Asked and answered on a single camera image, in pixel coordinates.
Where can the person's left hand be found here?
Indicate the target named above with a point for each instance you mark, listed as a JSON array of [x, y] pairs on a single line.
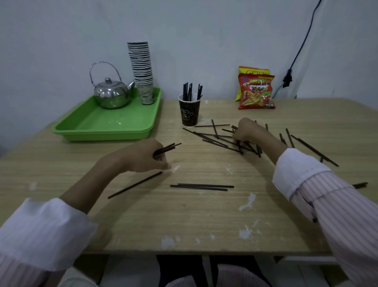
[[140, 158]]

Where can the person's right hand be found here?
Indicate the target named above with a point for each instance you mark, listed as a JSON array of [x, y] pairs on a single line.
[[248, 129]]

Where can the person's right fingers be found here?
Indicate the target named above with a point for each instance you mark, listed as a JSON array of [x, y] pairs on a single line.
[[238, 136]]

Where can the person's left thumb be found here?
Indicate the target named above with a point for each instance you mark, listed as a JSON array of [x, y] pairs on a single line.
[[164, 166]]

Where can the black chopstick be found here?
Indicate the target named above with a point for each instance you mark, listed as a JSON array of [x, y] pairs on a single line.
[[174, 147], [135, 185], [206, 185], [360, 185], [197, 187], [168, 146]]

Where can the person's left forearm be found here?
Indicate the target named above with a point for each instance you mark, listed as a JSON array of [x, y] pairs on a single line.
[[94, 180]]

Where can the person's right forearm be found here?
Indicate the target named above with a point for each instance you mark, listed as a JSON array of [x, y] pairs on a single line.
[[273, 145]]

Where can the red snack packet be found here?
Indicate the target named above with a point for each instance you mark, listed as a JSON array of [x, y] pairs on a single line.
[[256, 93]]

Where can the dark brown paper cup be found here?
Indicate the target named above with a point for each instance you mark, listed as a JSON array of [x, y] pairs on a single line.
[[189, 113]]

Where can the bunch of black chopsticks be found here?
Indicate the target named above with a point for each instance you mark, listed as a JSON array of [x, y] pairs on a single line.
[[189, 91]]

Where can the yellow snack packet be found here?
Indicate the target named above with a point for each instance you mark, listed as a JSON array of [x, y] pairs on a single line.
[[251, 71]]

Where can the green plastic tray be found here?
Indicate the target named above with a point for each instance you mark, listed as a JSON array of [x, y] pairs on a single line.
[[109, 122]]

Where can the black plug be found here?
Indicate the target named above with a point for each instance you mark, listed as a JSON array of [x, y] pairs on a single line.
[[287, 79]]

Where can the scattered pile of black chopsticks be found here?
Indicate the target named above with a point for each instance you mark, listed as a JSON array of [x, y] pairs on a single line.
[[314, 150]]

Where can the steel kettle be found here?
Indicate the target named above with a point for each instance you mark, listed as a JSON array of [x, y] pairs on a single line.
[[111, 94]]

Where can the stack of paper cups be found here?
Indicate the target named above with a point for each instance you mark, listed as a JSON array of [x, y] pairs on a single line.
[[141, 66]]

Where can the person's black trousers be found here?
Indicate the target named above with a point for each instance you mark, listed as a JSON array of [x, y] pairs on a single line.
[[177, 267]]

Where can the pink striped white-cuffed shirt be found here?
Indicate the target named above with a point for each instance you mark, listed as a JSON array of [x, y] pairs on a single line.
[[339, 213]]

